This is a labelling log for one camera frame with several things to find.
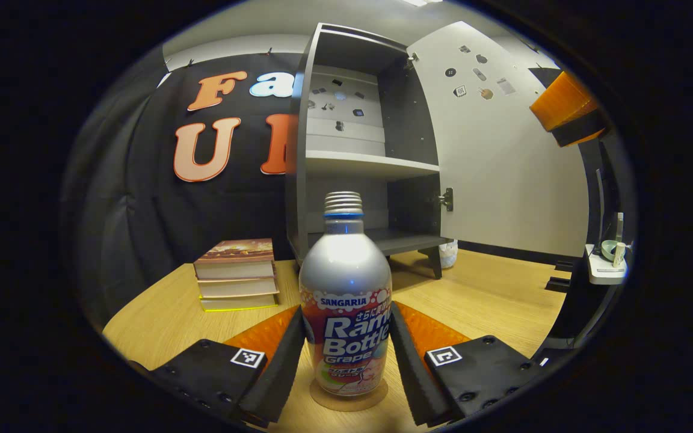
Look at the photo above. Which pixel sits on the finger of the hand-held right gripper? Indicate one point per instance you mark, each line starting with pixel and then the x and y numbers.
pixel 578 129

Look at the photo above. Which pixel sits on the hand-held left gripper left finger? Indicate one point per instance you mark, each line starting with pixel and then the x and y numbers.
pixel 280 367

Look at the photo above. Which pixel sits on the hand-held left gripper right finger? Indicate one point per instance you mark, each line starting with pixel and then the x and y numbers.
pixel 412 373

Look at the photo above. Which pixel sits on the round brown coaster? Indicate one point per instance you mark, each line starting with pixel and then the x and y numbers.
pixel 349 404

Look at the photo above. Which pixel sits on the white cabinet door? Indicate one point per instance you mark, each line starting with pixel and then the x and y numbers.
pixel 503 180

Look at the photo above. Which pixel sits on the silver bottle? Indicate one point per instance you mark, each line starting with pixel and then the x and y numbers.
pixel 346 270

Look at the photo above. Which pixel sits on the grey cabinet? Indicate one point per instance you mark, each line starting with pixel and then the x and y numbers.
pixel 409 126

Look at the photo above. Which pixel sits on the metal door hinge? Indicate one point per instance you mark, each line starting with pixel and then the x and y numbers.
pixel 412 59
pixel 446 199

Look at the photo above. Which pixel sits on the yellow cover book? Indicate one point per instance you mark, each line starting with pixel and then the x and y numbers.
pixel 241 302

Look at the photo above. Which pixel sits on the plain thick book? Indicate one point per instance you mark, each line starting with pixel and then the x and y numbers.
pixel 238 288

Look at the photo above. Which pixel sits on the brown cover book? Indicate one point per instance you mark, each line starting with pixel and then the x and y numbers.
pixel 235 252

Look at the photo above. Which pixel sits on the pale green cup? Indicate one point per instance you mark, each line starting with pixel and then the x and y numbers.
pixel 609 249

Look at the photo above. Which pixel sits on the white plastic bag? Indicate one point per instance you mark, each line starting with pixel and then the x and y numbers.
pixel 449 254

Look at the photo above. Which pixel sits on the white side stand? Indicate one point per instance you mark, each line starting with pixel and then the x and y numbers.
pixel 605 273

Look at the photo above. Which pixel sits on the black backdrop cloth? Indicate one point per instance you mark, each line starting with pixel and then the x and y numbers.
pixel 142 228

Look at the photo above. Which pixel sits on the ceiling light panel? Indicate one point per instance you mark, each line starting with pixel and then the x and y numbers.
pixel 421 2

